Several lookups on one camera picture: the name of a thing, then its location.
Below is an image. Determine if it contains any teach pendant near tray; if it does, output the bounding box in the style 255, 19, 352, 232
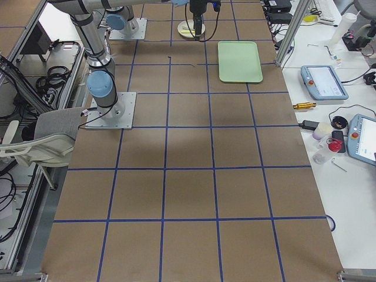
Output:
301, 65, 348, 100

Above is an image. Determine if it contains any white round plate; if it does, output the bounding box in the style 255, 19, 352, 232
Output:
177, 19, 195, 39

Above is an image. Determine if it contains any red round cap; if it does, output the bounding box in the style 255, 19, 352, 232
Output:
328, 138, 343, 153

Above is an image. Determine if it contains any white lilac cup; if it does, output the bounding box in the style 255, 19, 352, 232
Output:
313, 122, 333, 140

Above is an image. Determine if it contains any clear plastic cup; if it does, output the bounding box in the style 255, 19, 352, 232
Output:
313, 146, 333, 165

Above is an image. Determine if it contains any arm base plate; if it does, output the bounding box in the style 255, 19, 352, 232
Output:
85, 92, 136, 130
107, 17, 147, 41

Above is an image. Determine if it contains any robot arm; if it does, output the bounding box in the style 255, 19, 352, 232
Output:
105, 1, 221, 42
49, 1, 143, 119

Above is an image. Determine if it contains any grey office chair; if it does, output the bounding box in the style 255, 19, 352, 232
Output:
1, 107, 84, 190

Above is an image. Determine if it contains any light green tray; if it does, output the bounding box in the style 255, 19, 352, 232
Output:
217, 41, 263, 83

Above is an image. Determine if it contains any black power adapter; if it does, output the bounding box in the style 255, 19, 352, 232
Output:
298, 120, 319, 131

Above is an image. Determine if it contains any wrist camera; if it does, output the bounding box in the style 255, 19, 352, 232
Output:
210, 0, 221, 13

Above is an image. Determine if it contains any black round dish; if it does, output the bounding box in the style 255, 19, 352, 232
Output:
331, 116, 348, 130

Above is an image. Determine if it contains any aluminium frame post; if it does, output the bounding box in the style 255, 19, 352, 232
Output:
275, 0, 311, 66

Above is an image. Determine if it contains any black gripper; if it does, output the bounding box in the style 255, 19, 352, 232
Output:
189, 0, 207, 40

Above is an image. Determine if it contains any gold metal cylinder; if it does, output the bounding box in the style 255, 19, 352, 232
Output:
293, 102, 317, 110

